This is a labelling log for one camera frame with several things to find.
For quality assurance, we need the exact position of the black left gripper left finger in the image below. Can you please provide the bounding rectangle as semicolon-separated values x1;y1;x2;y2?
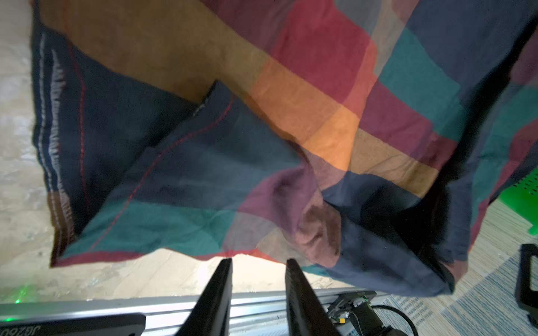
176;258;233;336

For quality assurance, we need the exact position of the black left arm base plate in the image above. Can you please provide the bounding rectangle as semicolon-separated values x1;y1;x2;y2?
1;314;146;336

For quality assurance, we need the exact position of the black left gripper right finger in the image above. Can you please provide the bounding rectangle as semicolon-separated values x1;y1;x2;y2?
285;258;340;336

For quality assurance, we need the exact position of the aluminium front rail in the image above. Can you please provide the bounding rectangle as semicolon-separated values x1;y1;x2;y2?
0;288;379;336

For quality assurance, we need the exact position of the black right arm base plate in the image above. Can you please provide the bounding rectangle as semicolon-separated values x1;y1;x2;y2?
514;244;537;329

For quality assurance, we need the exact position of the multicolour plaid long sleeve shirt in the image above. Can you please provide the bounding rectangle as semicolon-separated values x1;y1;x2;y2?
32;1;537;297

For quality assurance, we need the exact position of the green plastic laundry basket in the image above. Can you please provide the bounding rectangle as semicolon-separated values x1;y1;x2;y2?
500;169;537;236

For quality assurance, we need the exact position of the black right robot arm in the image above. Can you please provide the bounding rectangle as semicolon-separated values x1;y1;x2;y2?
326;291;418;335

